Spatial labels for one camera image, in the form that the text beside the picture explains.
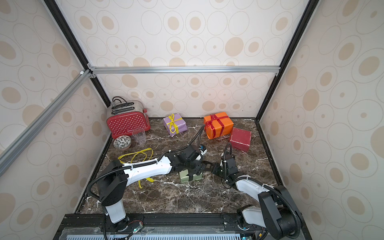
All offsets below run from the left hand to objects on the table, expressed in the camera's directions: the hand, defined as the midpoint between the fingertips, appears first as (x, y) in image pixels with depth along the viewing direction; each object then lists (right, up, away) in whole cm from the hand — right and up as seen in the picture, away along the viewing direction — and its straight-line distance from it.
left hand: (205, 165), depth 82 cm
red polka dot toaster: (-52, +28, +15) cm, 61 cm away
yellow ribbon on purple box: (-18, +19, +24) cm, 36 cm away
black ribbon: (-8, -6, +1) cm, 10 cm away
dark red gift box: (+25, +14, +17) cm, 33 cm away
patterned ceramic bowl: (-56, +11, +20) cm, 61 cm away
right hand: (+8, -3, +8) cm, 11 cm away
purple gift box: (-16, +24, +25) cm, 39 cm away
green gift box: (-11, -8, +1) cm, 14 cm away
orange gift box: (+10, +23, +20) cm, 32 cm away
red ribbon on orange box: (+8, +29, +24) cm, 38 cm away
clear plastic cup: (-45, +15, +24) cm, 54 cm away
